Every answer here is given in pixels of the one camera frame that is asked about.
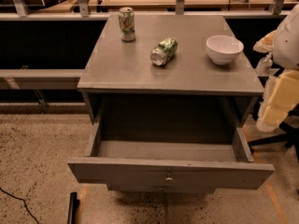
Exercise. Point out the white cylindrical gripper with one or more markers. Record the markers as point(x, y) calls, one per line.
point(288, 46)

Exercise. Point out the crushed green soda can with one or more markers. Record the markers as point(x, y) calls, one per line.
point(164, 51)

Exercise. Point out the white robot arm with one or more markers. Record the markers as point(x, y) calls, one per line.
point(286, 42)

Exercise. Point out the grey wooden drawer cabinet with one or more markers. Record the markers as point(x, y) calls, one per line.
point(122, 72)

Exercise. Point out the open grey top drawer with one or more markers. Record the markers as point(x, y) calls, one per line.
point(200, 144)

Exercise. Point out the upright white green soda can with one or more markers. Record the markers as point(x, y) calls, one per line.
point(127, 23)

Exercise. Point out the round metal drawer knob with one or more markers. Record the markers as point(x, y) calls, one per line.
point(169, 179)

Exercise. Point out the clear hand sanitizer bottle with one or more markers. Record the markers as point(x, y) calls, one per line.
point(264, 64)

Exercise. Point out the white ceramic bowl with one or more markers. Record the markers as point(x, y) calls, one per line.
point(223, 49)

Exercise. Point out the black office chair base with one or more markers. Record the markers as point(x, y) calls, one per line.
point(290, 137)

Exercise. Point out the black bar on floor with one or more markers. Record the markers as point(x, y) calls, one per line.
point(73, 206)

